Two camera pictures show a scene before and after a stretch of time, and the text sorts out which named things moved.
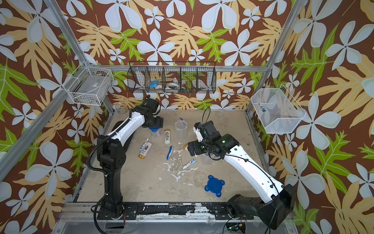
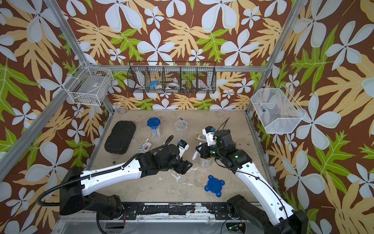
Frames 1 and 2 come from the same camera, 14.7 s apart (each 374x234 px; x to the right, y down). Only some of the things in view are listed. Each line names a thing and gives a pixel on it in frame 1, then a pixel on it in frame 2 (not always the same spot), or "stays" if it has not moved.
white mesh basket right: [278, 111] stays
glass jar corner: [121, 107] stays
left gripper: [159, 124] to [183, 166]
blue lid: [214, 185] stays
